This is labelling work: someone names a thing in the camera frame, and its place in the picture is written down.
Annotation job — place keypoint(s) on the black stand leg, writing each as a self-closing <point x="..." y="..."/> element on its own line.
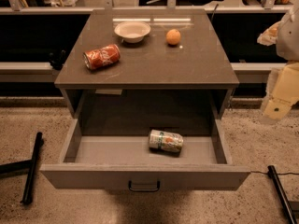
<point x="290" y="208"/>
<point x="27" y="167"/>

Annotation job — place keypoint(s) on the open grey top drawer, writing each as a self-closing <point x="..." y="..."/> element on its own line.
<point x="107" y="143"/>

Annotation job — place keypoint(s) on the red coca-cola can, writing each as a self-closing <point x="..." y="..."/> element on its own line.
<point x="104" y="56"/>

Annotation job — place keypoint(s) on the black stand leg left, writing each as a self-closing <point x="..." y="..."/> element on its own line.
<point x="27" y="167"/>

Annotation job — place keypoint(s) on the green white 7up can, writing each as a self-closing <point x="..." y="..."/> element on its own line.
<point x="165" y="141"/>

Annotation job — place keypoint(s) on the black stand leg right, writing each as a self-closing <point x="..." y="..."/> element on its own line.
<point x="290" y="208"/>

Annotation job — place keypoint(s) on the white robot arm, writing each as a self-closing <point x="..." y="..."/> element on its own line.
<point x="287" y="45"/>

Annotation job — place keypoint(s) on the white bowl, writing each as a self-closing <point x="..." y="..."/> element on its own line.
<point x="132" y="31"/>

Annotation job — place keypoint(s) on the black drawer handle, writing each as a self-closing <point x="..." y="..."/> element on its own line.
<point x="143" y="187"/>

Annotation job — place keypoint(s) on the orange fruit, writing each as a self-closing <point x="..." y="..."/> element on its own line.
<point x="173" y="37"/>

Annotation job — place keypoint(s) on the black clamp object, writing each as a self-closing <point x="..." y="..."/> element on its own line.
<point x="57" y="59"/>

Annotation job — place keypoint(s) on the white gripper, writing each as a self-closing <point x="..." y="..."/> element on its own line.
<point x="289" y="41"/>

